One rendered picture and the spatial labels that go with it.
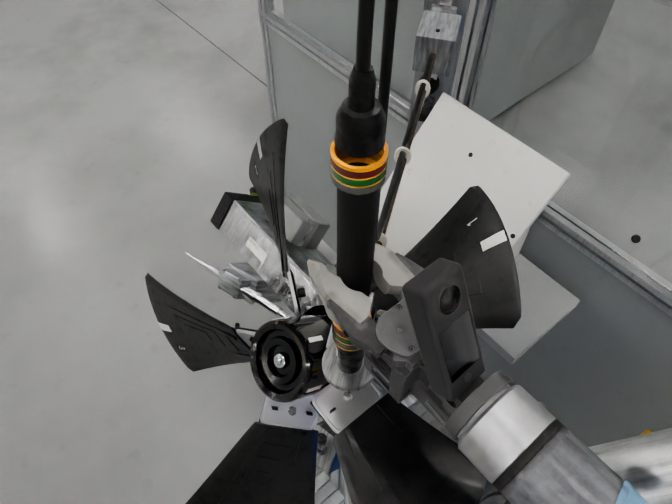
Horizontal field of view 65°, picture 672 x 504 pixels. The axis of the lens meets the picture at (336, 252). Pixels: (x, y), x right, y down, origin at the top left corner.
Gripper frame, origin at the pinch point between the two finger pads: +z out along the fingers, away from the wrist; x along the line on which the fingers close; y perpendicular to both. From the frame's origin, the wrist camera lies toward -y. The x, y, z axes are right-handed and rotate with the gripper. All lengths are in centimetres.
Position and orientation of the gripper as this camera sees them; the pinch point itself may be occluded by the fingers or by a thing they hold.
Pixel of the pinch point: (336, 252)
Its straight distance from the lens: 53.2
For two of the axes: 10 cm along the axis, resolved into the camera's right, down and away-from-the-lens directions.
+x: 7.7, -5.0, 3.9
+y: 0.0, 6.1, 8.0
